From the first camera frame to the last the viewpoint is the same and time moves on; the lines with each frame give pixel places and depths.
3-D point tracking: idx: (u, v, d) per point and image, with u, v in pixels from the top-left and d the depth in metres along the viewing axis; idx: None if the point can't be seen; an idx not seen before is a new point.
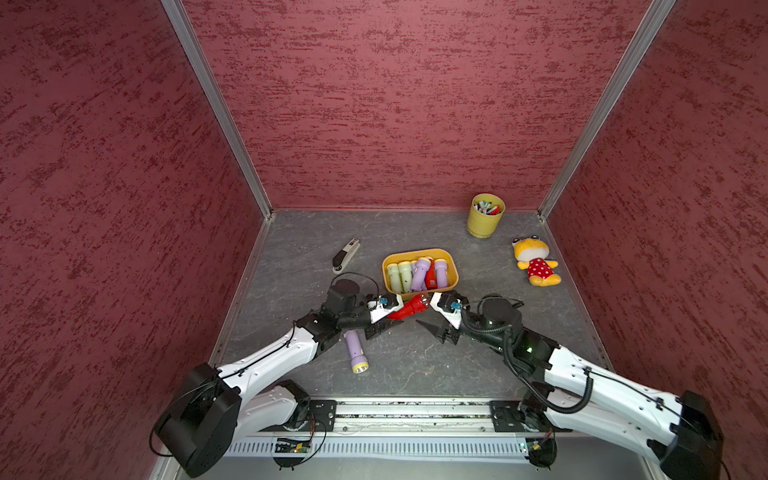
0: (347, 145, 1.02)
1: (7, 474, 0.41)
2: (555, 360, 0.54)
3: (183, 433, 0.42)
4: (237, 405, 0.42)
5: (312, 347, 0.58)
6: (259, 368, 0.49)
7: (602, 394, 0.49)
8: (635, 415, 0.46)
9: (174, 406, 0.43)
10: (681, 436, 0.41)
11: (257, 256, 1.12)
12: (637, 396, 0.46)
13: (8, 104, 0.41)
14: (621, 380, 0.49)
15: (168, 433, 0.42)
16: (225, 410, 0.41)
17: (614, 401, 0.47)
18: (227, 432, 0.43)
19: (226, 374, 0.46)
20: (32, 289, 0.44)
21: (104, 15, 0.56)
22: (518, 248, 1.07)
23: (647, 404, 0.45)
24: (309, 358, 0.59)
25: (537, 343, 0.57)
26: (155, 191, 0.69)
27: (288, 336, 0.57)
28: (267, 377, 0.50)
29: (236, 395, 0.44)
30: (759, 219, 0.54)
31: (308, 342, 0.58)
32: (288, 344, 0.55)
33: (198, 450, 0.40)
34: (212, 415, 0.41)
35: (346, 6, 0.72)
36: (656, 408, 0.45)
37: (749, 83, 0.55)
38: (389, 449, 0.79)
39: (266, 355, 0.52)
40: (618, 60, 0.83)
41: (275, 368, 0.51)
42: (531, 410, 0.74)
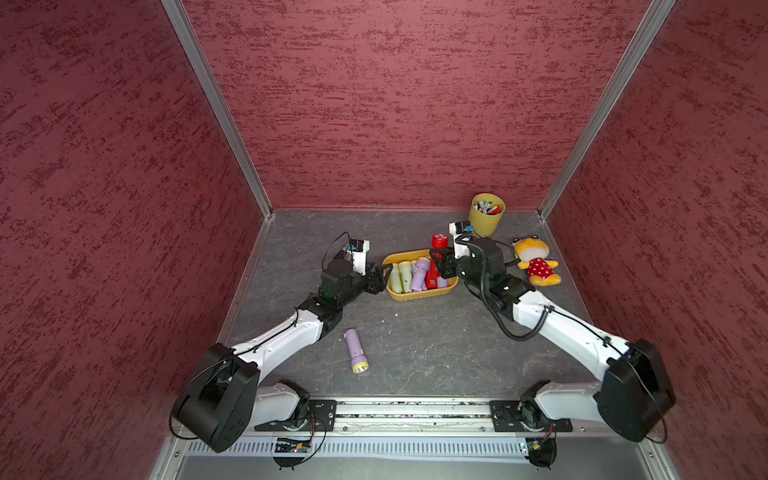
0: (347, 145, 1.02)
1: (7, 474, 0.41)
2: (526, 299, 0.57)
3: (202, 413, 0.42)
4: (255, 379, 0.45)
5: (318, 326, 0.60)
6: (272, 344, 0.51)
7: (551, 327, 0.52)
8: (580, 349, 0.48)
9: (192, 387, 0.43)
10: (614, 367, 0.43)
11: (257, 256, 1.12)
12: (588, 333, 0.48)
13: (8, 104, 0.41)
14: (578, 321, 0.51)
15: (190, 414, 0.42)
16: (244, 382, 0.42)
17: (559, 332, 0.51)
18: (248, 405, 0.45)
19: (241, 351, 0.47)
20: (32, 288, 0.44)
21: (104, 14, 0.56)
22: (519, 247, 1.06)
23: (594, 340, 0.47)
24: (314, 339, 0.60)
25: (515, 284, 0.61)
26: (155, 191, 0.69)
27: (294, 315, 0.60)
28: (279, 355, 0.51)
29: (253, 368, 0.45)
30: (759, 219, 0.54)
31: (313, 322, 0.59)
32: (295, 324, 0.57)
33: (221, 425, 0.41)
34: (233, 388, 0.42)
35: (346, 5, 0.71)
36: (603, 346, 0.46)
37: (749, 83, 0.55)
38: (389, 449, 0.79)
39: (276, 333, 0.53)
40: (618, 59, 0.83)
41: (286, 348, 0.53)
42: (529, 404, 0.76)
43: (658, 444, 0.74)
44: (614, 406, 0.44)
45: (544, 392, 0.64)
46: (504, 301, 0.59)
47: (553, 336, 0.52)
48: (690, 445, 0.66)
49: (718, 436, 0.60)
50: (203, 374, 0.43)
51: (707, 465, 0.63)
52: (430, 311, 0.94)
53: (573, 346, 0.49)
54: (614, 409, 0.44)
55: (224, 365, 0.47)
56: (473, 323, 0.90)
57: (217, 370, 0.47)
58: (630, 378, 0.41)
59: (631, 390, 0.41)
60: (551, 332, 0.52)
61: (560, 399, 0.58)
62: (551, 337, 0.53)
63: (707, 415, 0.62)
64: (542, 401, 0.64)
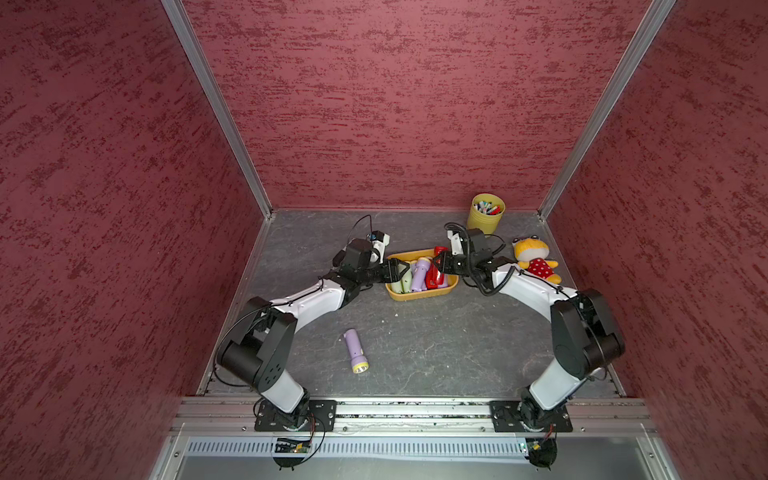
0: (347, 145, 1.02)
1: (7, 474, 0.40)
2: (502, 266, 0.67)
3: (245, 358, 0.46)
4: (292, 328, 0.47)
5: (340, 292, 0.64)
6: (303, 301, 0.55)
7: (516, 286, 0.61)
8: (538, 301, 0.55)
9: (233, 334, 0.47)
10: (560, 303, 0.50)
11: (257, 256, 1.12)
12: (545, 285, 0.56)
13: (8, 104, 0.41)
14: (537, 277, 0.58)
15: (232, 360, 0.46)
16: (286, 328, 0.46)
17: (521, 287, 0.59)
18: (286, 352, 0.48)
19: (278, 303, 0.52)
20: (32, 289, 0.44)
21: (104, 14, 0.56)
22: (519, 247, 1.06)
23: (549, 290, 0.54)
24: (336, 307, 0.65)
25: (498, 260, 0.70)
26: (155, 191, 0.69)
27: (320, 281, 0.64)
28: (308, 313, 0.55)
29: (291, 317, 0.50)
30: (759, 219, 0.54)
31: (338, 287, 0.65)
32: (322, 287, 0.62)
33: (265, 366, 0.45)
34: (274, 335, 0.46)
35: (346, 6, 0.72)
36: (556, 293, 0.53)
37: (749, 83, 0.55)
38: (389, 450, 0.79)
39: (306, 293, 0.58)
40: (618, 60, 0.83)
41: (314, 308, 0.57)
42: (529, 400, 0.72)
43: (658, 444, 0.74)
44: (563, 348, 0.50)
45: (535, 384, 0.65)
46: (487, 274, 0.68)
47: (517, 293, 0.61)
48: (691, 445, 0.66)
49: (718, 436, 0.60)
50: (244, 322, 0.48)
51: (707, 465, 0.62)
52: (430, 311, 0.94)
53: (534, 301, 0.57)
54: (563, 351, 0.50)
55: (262, 316, 0.51)
56: (473, 323, 0.90)
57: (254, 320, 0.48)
58: (571, 313, 0.48)
59: (572, 324, 0.48)
60: (515, 289, 0.61)
61: (544, 382, 0.62)
62: (516, 294, 0.62)
63: (707, 415, 0.62)
64: (535, 392, 0.65)
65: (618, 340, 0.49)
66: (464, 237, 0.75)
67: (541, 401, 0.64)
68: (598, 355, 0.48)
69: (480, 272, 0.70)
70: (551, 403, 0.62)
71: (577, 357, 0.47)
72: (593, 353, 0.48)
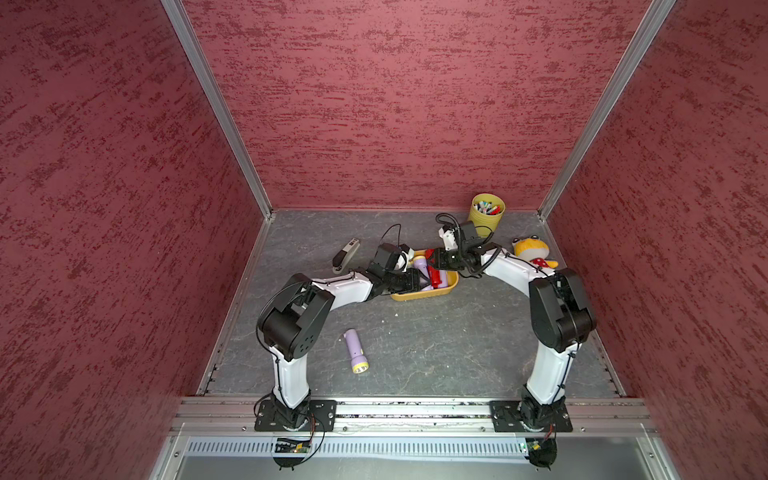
0: (347, 145, 1.02)
1: (7, 474, 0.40)
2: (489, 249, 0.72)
3: (281, 328, 0.51)
4: (329, 305, 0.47)
5: (368, 285, 0.69)
6: (338, 285, 0.60)
7: (502, 269, 0.65)
8: (520, 281, 0.60)
9: (277, 301, 0.53)
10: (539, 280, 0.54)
11: (257, 256, 1.12)
12: (527, 265, 0.61)
13: (8, 104, 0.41)
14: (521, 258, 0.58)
15: (271, 327, 0.51)
16: (324, 303, 0.51)
17: (506, 268, 0.64)
18: (320, 328, 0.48)
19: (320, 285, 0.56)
20: (32, 289, 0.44)
21: (104, 14, 0.56)
22: (519, 247, 1.06)
23: (530, 269, 0.59)
24: (363, 300, 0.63)
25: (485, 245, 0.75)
26: (155, 191, 0.69)
27: (353, 270, 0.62)
28: (339, 299, 0.60)
29: (329, 293, 0.55)
30: (759, 219, 0.54)
31: (367, 279, 0.70)
32: (354, 274, 0.69)
33: (297, 340, 0.49)
34: (312, 307, 0.51)
35: (346, 6, 0.72)
36: (536, 272, 0.57)
37: (749, 83, 0.55)
38: (389, 450, 0.79)
39: (339, 278, 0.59)
40: (618, 60, 0.83)
41: (346, 295, 0.62)
42: (529, 399, 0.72)
43: (658, 444, 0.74)
44: (540, 321, 0.54)
45: (533, 379, 0.66)
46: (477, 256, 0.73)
47: (503, 275, 0.66)
48: (691, 445, 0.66)
49: (718, 436, 0.60)
50: (285, 294, 0.53)
51: (707, 465, 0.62)
52: (431, 311, 0.94)
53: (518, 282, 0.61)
54: (540, 324, 0.54)
55: (303, 292, 0.56)
56: (473, 322, 0.91)
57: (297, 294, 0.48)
58: (547, 289, 0.53)
59: (550, 299, 0.52)
60: (501, 270, 0.66)
61: (537, 372, 0.63)
62: (502, 276, 0.66)
63: (707, 414, 0.62)
64: (532, 389, 0.66)
65: (589, 315, 0.53)
66: (455, 226, 0.82)
67: (538, 396, 0.65)
68: (572, 328, 0.52)
69: (470, 256, 0.74)
70: (547, 395, 0.63)
71: (552, 331, 0.51)
72: (566, 327, 0.52)
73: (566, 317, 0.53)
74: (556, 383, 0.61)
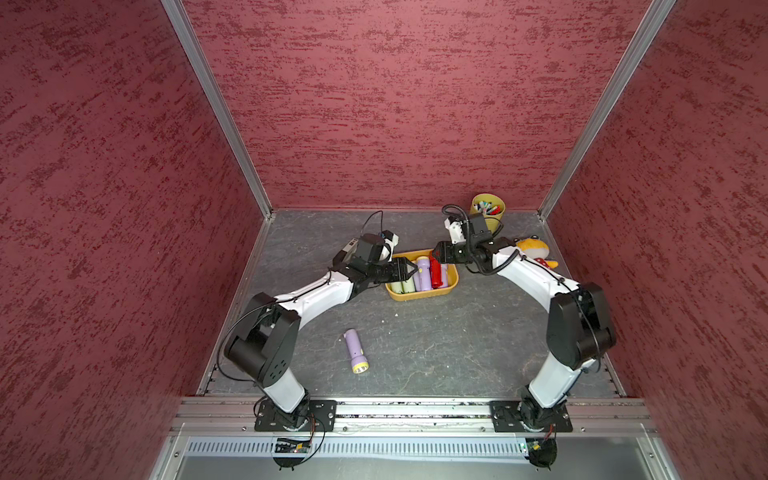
0: (347, 145, 1.02)
1: (7, 474, 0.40)
2: (504, 249, 0.66)
3: (247, 354, 0.47)
4: (295, 327, 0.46)
5: (348, 286, 0.63)
6: (308, 296, 0.54)
7: (517, 273, 0.60)
8: (538, 290, 0.55)
9: (239, 328, 0.48)
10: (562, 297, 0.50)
11: (257, 256, 1.12)
12: (547, 275, 0.56)
13: (8, 104, 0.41)
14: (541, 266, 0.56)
15: (237, 354, 0.47)
16: (287, 326, 0.46)
17: (524, 275, 0.58)
18: (291, 347, 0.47)
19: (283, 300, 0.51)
20: (32, 289, 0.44)
21: (104, 14, 0.56)
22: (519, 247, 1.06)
23: (551, 280, 0.54)
24: (345, 299, 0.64)
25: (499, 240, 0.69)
26: (155, 191, 0.69)
27: (327, 274, 0.63)
28: (314, 309, 0.55)
29: (295, 314, 0.49)
30: (759, 219, 0.54)
31: (345, 280, 0.63)
32: (329, 281, 0.61)
33: (266, 365, 0.45)
34: (277, 331, 0.46)
35: (346, 6, 0.72)
36: (557, 285, 0.53)
37: (749, 83, 0.55)
38: (389, 450, 0.79)
39: (311, 288, 0.57)
40: (618, 60, 0.83)
41: (320, 303, 0.56)
42: (529, 399, 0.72)
43: (658, 444, 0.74)
44: (558, 339, 0.50)
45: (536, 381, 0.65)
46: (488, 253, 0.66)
47: (516, 278, 0.61)
48: (691, 445, 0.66)
49: (717, 436, 0.60)
50: (248, 319, 0.48)
51: (707, 465, 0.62)
52: (431, 311, 0.94)
53: (533, 288, 0.56)
54: (557, 342, 0.51)
55: (267, 312, 0.51)
56: (473, 322, 0.91)
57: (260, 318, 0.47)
58: (572, 308, 0.48)
59: (571, 319, 0.48)
60: (515, 274, 0.61)
61: (541, 378, 0.63)
62: (517, 280, 0.61)
63: (707, 415, 0.62)
64: (535, 392, 0.66)
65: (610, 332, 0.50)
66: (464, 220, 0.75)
67: (541, 399, 0.64)
68: (592, 346, 0.49)
69: (480, 252, 0.68)
70: (551, 400, 0.63)
71: (571, 350, 0.48)
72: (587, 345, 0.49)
73: (585, 334, 0.50)
74: (562, 391, 0.60)
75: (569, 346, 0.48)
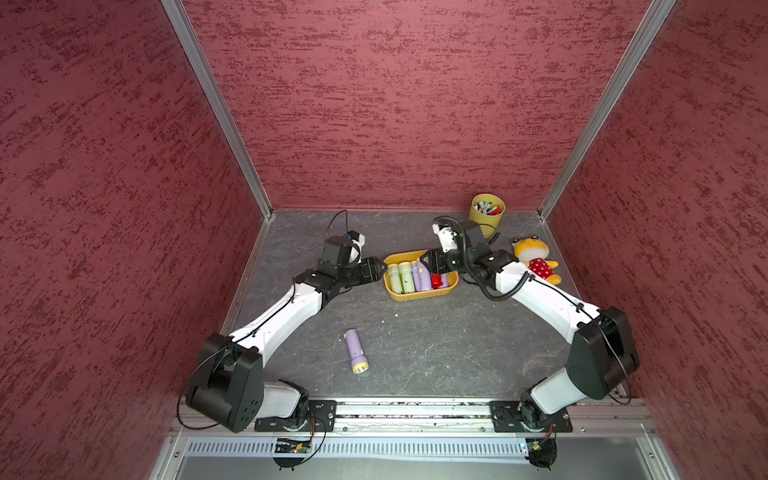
0: (347, 145, 1.02)
1: (7, 474, 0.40)
2: (510, 272, 0.59)
3: (212, 402, 0.43)
4: (258, 365, 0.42)
5: (316, 297, 0.58)
6: (270, 326, 0.49)
7: (528, 295, 0.54)
8: (554, 316, 0.50)
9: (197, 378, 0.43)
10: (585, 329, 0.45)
11: (257, 256, 1.12)
12: (564, 300, 0.51)
13: (8, 104, 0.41)
14: (555, 289, 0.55)
15: (203, 404, 0.43)
16: (248, 368, 0.41)
17: (538, 299, 0.53)
18: (259, 383, 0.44)
19: (239, 338, 0.46)
20: (32, 289, 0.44)
21: (104, 14, 0.56)
22: (519, 247, 1.06)
23: (568, 306, 0.49)
24: (318, 309, 0.61)
25: (500, 256, 0.63)
26: (155, 192, 0.69)
27: (289, 292, 0.57)
28: (279, 336, 0.51)
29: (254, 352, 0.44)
30: (759, 219, 0.54)
31: (311, 293, 0.58)
32: (293, 298, 0.56)
33: (235, 409, 0.41)
34: (238, 374, 0.41)
35: (345, 6, 0.72)
36: (576, 311, 0.48)
37: (749, 83, 0.55)
38: (389, 450, 0.79)
39: (274, 312, 0.52)
40: (618, 60, 0.83)
41: (285, 328, 0.52)
42: (528, 402, 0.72)
43: (658, 444, 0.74)
44: (582, 371, 0.46)
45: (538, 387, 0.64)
46: (489, 270, 0.60)
47: (529, 302, 0.55)
48: (691, 446, 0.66)
49: (717, 436, 0.60)
50: (204, 365, 0.43)
51: (707, 466, 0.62)
52: (431, 311, 0.94)
53: (548, 314, 0.51)
54: (581, 373, 0.47)
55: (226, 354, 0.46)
56: (473, 322, 0.91)
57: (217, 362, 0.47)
58: (597, 340, 0.44)
59: (597, 351, 0.44)
60: (528, 299, 0.55)
61: (545, 388, 0.61)
62: (529, 304, 0.55)
63: (707, 415, 0.62)
64: (537, 397, 0.65)
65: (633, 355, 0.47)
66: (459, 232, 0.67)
67: (543, 406, 0.64)
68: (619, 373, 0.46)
69: (479, 268, 0.63)
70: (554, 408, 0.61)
71: (597, 382, 0.45)
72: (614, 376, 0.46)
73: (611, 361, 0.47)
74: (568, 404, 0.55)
75: (596, 378, 0.44)
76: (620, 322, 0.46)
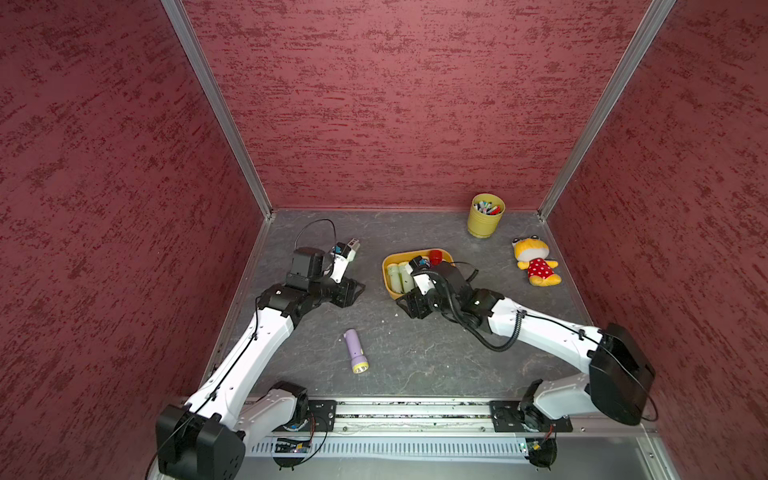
0: (347, 145, 1.02)
1: (7, 474, 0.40)
2: (498, 313, 0.57)
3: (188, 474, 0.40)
4: (225, 432, 0.42)
5: (282, 325, 0.51)
6: (234, 379, 0.44)
7: (528, 330, 0.52)
8: (559, 348, 0.49)
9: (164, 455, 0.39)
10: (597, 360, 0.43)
11: (257, 256, 1.12)
12: (565, 330, 0.49)
13: (8, 104, 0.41)
14: (554, 319, 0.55)
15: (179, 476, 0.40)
16: (212, 441, 0.37)
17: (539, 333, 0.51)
18: (234, 443, 0.42)
19: (197, 405, 0.41)
20: (32, 289, 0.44)
21: (104, 14, 0.56)
22: (519, 247, 1.06)
23: (571, 336, 0.48)
24: (290, 332, 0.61)
25: (485, 296, 0.61)
26: (155, 191, 0.69)
27: (251, 330, 0.49)
28: (247, 383, 0.46)
29: (215, 424, 0.39)
30: (759, 219, 0.54)
31: (278, 321, 0.51)
32: (256, 336, 0.49)
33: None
34: (204, 448, 0.37)
35: (345, 6, 0.72)
36: (580, 341, 0.47)
37: (749, 83, 0.55)
38: (389, 449, 0.79)
39: (236, 359, 0.46)
40: (618, 59, 0.83)
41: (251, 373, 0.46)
42: (530, 409, 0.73)
43: (658, 444, 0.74)
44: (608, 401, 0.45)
45: (541, 393, 0.64)
46: (479, 316, 0.59)
47: (535, 341, 0.52)
48: (691, 446, 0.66)
49: (718, 436, 0.60)
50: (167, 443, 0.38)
51: (708, 467, 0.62)
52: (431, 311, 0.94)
53: (552, 347, 0.50)
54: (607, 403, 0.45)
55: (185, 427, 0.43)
56: None
57: (179, 434, 0.42)
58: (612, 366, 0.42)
59: (616, 378, 0.42)
60: (531, 336, 0.52)
61: (551, 397, 0.60)
62: (532, 341, 0.53)
63: (707, 415, 0.62)
64: (540, 404, 0.64)
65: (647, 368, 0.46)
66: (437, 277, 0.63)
67: (546, 411, 0.63)
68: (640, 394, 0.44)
69: (469, 315, 0.60)
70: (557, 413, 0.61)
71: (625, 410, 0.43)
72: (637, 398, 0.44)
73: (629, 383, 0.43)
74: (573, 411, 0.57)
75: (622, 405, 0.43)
76: (622, 339, 0.45)
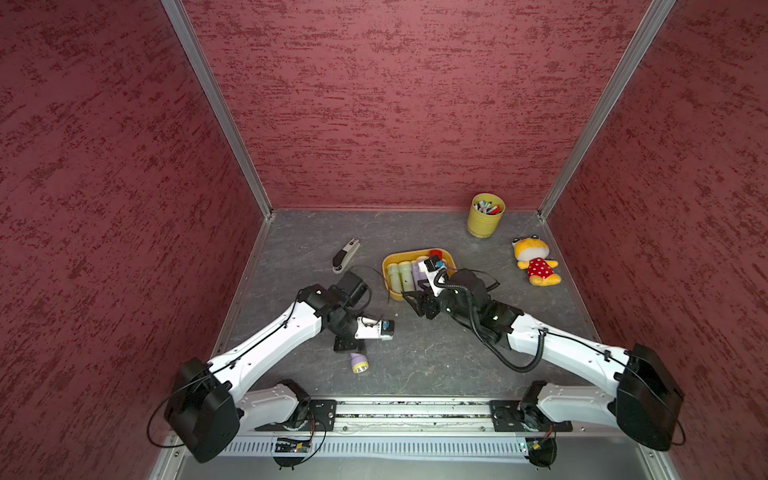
0: (347, 144, 1.02)
1: (7, 473, 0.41)
2: (519, 330, 0.56)
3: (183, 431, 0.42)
4: (228, 402, 0.40)
5: (310, 326, 0.53)
6: (253, 357, 0.46)
7: (550, 350, 0.51)
8: (584, 368, 0.47)
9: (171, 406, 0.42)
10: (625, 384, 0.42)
11: (257, 256, 1.12)
12: (589, 351, 0.48)
13: (8, 103, 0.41)
14: (575, 338, 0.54)
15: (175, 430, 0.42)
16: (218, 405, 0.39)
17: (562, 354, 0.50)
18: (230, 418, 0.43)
19: (217, 367, 0.43)
20: (31, 288, 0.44)
21: (104, 14, 0.56)
22: (519, 247, 1.06)
23: (596, 357, 0.47)
24: (316, 332, 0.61)
25: (503, 311, 0.61)
26: (155, 191, 0.69)
27: (284, 317, 0.52)
28: (263, 365, 0.47)
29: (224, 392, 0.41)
30: (759, 219, 0.54)
31: (308, 320, 0.53)
32: (287, 324, 0.51)
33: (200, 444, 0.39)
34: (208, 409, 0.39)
35: (345, 5, 0.72)
36: (606, 362, 0.46)
37: (749, 83, 0.55)
38: (389, 449, 0.79)
39: (261, 340, 0.48)
40: (619, 59, 0.83)
41: (269, 357, 0.47)
42: (530, 409, 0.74)
43: None
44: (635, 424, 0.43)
45: (548, 397, 0.63)
46: (498, 332, 0.57)
47: (557, 360, 0.51)
48: (690, 445, 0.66)
49: (718, 436, 0.60)
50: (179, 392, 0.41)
51: (708, 466, 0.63)
52: None
53: (576, 366, 0.49)
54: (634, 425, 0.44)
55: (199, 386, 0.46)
56: None
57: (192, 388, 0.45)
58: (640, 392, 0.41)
59: (643, 404, 0.41)
60: (555, 357, 0.51)
61: (562, 404, 0.59)
62: (553, 359, 0.52)
63: (707, 415, 0.62)
64: (545, 407, 0.63)
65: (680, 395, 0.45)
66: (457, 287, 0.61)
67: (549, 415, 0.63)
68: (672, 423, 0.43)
69: (488, 331, 0.59)
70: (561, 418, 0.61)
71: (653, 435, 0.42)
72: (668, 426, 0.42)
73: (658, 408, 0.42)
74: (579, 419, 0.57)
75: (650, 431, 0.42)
76: (650, 361, 0.44)
